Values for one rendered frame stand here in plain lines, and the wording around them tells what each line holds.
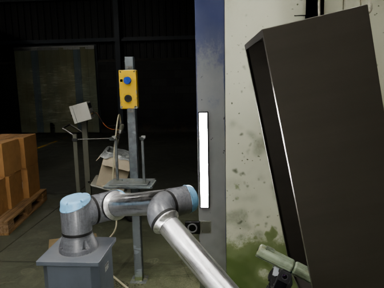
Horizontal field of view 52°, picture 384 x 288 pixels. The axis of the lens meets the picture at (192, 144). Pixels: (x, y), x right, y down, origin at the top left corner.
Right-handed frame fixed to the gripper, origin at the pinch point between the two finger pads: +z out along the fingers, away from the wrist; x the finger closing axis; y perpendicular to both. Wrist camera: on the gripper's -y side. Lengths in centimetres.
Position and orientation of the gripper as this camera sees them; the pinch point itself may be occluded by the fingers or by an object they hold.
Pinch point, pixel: (283, 266)
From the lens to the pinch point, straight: 174.7
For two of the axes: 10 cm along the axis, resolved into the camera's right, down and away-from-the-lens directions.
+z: 3.8, -4.0, 8.4
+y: -2.5, 8.2, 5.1
